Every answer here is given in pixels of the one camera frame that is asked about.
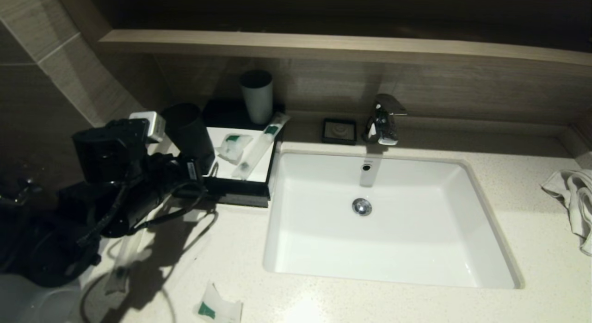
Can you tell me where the small clear packet green label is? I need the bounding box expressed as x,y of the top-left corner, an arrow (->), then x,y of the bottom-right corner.
193,281 -> 243,323
216,134 -> 254,165

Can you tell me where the black plastic cup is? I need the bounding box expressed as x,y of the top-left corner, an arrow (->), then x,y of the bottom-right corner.
162,103 -> 216,164

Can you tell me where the black amenity box with drawer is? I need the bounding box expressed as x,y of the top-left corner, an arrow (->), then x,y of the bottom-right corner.
172,99 -> 286,208

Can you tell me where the long clear toothbrush packet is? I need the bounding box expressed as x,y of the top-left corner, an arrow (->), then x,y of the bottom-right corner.
104,230 -> 153,296
232,112 -> 291,180

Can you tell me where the grey cup with dark rim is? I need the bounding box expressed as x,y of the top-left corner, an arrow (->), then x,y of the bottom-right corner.
239,70 -> 273,125

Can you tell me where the black square soap dish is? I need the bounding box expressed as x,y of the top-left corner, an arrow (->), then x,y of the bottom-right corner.
322,118 -> 357,145

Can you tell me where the chrome drain stopper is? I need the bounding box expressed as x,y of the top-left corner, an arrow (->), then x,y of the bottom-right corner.
351,198 -> 372,217

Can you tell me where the light wooden shelf ledge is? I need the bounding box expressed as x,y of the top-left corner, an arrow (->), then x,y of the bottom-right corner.
97,29 -> 592,67

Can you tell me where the chrome faucet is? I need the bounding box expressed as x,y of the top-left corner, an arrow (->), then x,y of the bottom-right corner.
361,93 -> 408,146

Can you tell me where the grey rounded bathroom fixture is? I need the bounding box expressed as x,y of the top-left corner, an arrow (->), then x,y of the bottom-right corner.
0,272 -> 93,323

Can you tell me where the white ceramic sink basin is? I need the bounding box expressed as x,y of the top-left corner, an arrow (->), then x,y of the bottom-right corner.
263,149 -> 525,289

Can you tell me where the white towel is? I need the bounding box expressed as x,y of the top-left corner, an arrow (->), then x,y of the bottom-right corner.
541,169 -> 592,256

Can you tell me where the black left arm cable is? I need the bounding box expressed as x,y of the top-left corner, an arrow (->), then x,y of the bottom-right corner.
79,182 -> 218,249

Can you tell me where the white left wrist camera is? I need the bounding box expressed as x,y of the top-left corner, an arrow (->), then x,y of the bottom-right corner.
129,111 -> 166,143

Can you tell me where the chrome wall valve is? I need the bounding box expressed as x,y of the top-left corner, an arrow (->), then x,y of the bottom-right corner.
0,168 -> 42,205

